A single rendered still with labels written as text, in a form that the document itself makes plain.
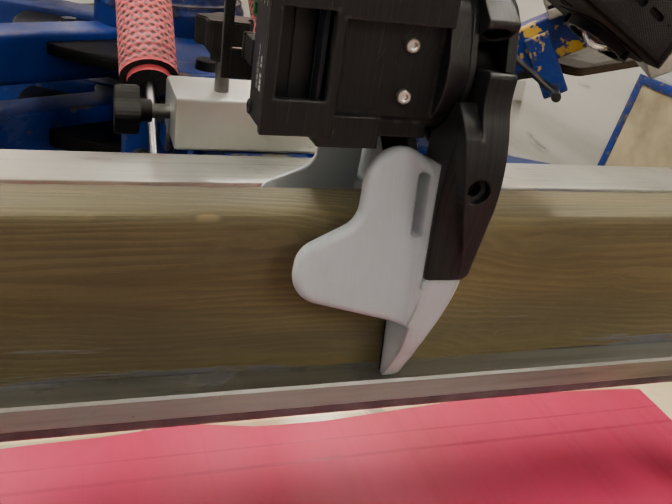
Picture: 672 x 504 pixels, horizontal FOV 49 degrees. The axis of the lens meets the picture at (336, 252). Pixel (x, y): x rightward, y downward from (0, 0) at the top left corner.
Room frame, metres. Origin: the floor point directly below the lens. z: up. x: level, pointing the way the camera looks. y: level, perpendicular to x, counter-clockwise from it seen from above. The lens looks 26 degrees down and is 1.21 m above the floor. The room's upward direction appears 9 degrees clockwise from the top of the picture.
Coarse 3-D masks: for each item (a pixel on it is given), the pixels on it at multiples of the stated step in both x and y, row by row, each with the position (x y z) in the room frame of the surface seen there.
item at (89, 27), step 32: (0, 0) 1.02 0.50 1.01; (32, 0) 1.03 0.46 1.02; (64, 0) 1.07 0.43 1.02; (0, 32) 0.81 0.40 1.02; (32, 32) 0.84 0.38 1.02; (64, 32) 0.87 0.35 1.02; (96, 32) 0.90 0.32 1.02; (0, 64) 0.81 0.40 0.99; (32, 64) 0.84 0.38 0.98; (64, 64) 0.87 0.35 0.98; (192, 64) 0.71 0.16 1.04; (160, 96) 0.67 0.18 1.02; (160, 128) 0.67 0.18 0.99
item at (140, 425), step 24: (576, 384) 0.30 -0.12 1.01; (600, 384) 0.31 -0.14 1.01; (624, 384) 0.31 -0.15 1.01; (288, 408) 0.25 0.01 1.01; (312, 408) 0.25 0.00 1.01; (336, 408) 0.26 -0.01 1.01; (360, 408) 0.26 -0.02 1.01; (24, 432) 0.21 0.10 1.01; (48, 432) 0.22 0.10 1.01; (72, 432) 0.22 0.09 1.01; (96, 432) 0.22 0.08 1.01
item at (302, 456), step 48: (144, 432) 0.29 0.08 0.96; (192, 432) 0.29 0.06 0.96; (240, 432) 0.30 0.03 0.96; (288, 432) 0.30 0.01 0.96; (0, 480) 0.24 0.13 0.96; (48, 480) 0.25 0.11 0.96; (96, 480) 0.25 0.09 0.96; (144, 480) 0.26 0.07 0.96; (192, 480) 0.26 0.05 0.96; (240, 480) 0.27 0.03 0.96; (288, 480) 0.27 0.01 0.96; (336, 480) 0.27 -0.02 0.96
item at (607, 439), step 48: (336, 432) 0.31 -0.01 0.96; (384, 432) 0.32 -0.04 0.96; (432, 432) 0.32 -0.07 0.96; (480, 432) 0.33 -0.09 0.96; (528, 432) 0.33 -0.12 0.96; (576, 432) 0.34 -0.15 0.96; (624, 432) 0.35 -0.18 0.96; (384, 480) 0.28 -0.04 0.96; (432, 480) 0.28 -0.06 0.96; (480, 480) 0.29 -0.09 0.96; (528, 480) 0.30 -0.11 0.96; (576, 480) 0.30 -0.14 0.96; (624, 480) 0.31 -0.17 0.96
